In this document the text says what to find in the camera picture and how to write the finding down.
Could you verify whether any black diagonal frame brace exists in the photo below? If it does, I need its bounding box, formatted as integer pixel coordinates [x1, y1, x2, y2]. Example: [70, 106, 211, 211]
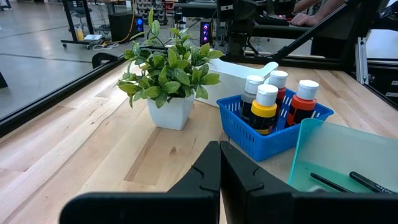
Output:
[270, 0, 358, 60]

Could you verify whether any teal translucent plastic bin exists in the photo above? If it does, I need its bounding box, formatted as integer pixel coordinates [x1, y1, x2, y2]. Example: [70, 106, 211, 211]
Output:
[287, 118, 398, 194]

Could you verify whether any green plant in white pot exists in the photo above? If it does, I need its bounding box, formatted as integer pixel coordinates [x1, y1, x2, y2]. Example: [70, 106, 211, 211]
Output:
[116, 8, 224, 131]

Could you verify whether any blue slotted plastic basket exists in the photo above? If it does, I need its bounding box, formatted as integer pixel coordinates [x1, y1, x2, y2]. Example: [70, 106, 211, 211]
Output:
[216, 88, 335, 162]

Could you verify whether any yellow paint bottle white cap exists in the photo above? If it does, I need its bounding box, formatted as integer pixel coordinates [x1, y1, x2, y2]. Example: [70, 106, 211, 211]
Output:
[248, 83, 279, 136]

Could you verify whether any grey paint bottle white cap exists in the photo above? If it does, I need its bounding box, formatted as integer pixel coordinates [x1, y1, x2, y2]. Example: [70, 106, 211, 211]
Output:
[239, 74, 266, 124]

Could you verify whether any person's hand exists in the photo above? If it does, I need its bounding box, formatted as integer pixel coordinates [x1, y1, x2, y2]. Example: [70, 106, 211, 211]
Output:
[289, 12, 315, 27]

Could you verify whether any black rolling cart frame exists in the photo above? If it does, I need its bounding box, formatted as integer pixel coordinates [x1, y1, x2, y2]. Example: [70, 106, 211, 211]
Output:
[60, 0, 95, 49]

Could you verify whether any person's forearm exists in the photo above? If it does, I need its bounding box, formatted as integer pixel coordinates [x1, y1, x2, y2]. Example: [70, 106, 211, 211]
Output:
[294, 0, 346, 22]

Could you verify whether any silver aluminium frame post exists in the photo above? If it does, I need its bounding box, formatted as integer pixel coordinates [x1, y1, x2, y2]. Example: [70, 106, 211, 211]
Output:
[356, 37, 369, 85]

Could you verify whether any white plastic handled bin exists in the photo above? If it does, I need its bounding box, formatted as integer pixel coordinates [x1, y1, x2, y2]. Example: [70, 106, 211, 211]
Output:
[195, 57, 279, 108]

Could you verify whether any red paint bottle white cap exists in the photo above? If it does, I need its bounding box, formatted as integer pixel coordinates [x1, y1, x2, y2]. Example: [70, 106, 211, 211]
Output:
[267, 70, 289, 125]

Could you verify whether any black table edge rail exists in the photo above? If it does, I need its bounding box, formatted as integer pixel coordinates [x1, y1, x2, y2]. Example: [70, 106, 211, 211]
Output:
[0, 57, 126, 138]
[351, 70, 398, 110]
[223, 54, 343, 71]

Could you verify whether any computer tower with purple lights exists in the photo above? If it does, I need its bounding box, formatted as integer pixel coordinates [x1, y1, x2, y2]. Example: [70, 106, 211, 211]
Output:
[200, 21, 213, 46]

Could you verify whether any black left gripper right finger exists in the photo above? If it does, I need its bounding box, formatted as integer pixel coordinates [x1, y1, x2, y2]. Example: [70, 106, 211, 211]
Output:
[220, 141, 296, 224]

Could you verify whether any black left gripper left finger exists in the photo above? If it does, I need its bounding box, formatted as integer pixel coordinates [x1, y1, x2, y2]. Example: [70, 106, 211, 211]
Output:
[169, 141, 221, 195]

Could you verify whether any orange paint bottle white cap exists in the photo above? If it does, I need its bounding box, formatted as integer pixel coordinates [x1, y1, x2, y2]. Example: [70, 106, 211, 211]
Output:
[285, 80, 320, 128]

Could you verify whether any black computer case blue light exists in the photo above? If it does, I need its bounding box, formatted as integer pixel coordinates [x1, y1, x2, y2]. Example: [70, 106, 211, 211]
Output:
[108, 11, 145, 43]

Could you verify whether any yellow cable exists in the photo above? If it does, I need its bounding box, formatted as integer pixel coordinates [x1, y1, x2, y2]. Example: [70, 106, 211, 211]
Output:
[105, 2, 137, 45]

